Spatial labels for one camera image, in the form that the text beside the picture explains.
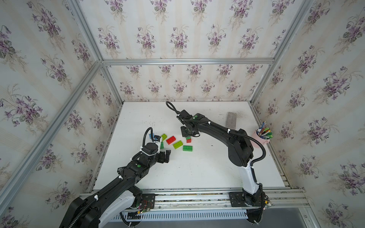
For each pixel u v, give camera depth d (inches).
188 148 36.5
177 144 36.7
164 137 38.6
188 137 36.6
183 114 29.2
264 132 35.4
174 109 29.4
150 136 28.4
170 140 37.7
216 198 29.5
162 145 37.2
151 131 27.3
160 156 28.9
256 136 34.6
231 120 41.2
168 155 29.4
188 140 37.2
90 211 15.7
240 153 20.4
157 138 28.7
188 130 31.4
